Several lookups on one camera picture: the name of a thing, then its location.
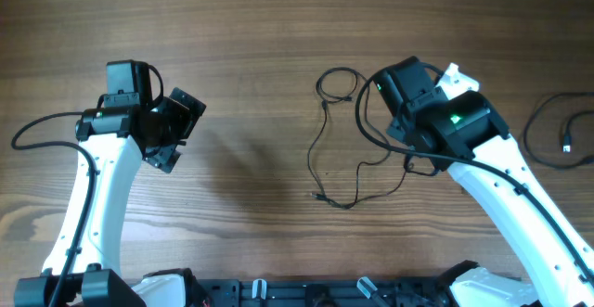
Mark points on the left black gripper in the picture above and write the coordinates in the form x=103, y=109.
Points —
x=184, y=117

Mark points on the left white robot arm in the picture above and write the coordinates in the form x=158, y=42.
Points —
x=129, y=125

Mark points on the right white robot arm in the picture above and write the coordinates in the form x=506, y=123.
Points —
x=446, y=120

